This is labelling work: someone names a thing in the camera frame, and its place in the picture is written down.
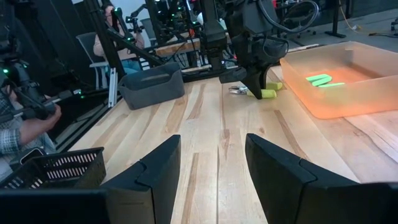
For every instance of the silver aluminium extrusion bar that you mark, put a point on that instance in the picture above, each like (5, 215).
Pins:
(112, 87)

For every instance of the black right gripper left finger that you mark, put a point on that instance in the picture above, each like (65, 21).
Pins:
(146, 193)

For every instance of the grey office chair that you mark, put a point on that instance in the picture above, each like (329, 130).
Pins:
(87, 43)

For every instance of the person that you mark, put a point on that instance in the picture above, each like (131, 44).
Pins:
(99, 46)
(34, 127)

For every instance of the black slotted plastic basket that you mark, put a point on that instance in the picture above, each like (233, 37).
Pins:
(93, 168)

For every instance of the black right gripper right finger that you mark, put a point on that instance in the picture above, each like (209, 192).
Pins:
(280, 193)

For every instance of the dark grey plastic bin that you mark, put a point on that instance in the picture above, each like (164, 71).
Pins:
(152, 87)

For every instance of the black background robot rig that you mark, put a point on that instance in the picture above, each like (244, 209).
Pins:
(214, 34)

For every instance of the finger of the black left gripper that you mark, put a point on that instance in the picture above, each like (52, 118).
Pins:
(268, 74)
(255, 87)

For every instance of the black background desk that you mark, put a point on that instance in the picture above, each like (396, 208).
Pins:
(335, 18)

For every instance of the background wooden table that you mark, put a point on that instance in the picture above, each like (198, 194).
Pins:
(174, 46)

